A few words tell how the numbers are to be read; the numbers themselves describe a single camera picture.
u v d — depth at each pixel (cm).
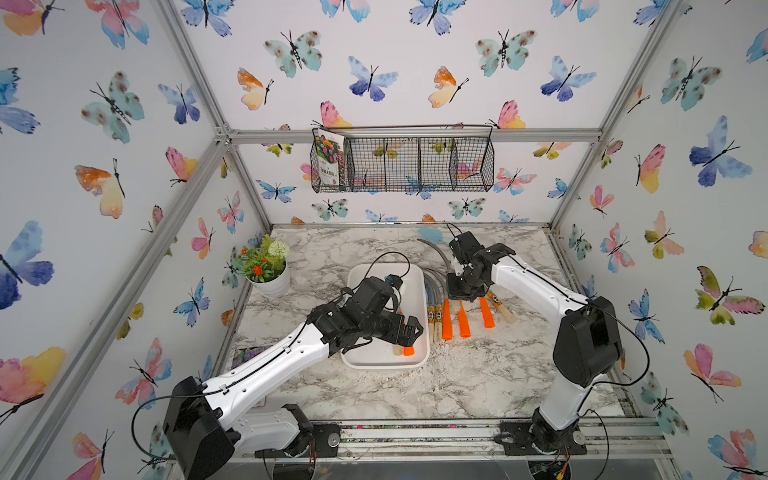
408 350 88
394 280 68
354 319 56
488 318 96
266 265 90
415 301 96
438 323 93
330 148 87
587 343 46
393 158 98
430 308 97
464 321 95
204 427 37
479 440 76
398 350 88
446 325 93
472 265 65
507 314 94
